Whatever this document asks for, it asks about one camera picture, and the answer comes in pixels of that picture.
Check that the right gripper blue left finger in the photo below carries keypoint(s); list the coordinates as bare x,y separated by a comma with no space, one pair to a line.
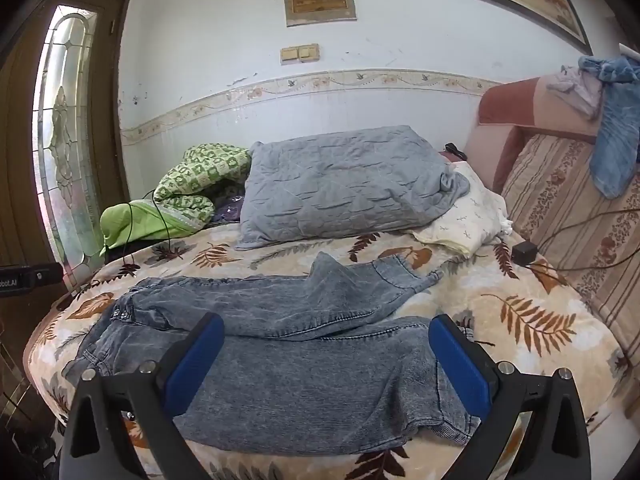
96,442

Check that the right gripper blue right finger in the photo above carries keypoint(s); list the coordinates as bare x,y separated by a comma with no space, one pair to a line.
555,443

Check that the grey denim jeans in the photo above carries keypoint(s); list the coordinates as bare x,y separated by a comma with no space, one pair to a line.
318,364

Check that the leaf pattern bed blanket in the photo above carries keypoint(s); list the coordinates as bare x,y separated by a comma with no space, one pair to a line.
532,320

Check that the black power adapter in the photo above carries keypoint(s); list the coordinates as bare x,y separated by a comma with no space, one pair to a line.
524,253

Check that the white patterned pillow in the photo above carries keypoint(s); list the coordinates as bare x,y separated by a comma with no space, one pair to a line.
473,220

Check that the green patterned quilt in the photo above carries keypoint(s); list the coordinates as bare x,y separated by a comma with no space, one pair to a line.
182,203

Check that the purple patterned cloth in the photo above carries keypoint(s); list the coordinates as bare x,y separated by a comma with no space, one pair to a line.
228,205

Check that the striped floral sofa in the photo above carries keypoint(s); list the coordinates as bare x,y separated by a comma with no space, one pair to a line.
534,149

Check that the blue denim garment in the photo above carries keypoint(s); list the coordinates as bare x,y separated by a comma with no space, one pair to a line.
614,160

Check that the grey quilted pillow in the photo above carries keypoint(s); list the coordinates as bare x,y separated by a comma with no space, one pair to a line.
344,184

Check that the pale lilac garment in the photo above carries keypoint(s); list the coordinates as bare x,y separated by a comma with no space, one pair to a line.
579,89

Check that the stained glass wooden door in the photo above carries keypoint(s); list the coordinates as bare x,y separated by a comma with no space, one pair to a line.
61,160

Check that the beige wall switch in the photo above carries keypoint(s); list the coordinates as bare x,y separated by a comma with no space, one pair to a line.
307,53

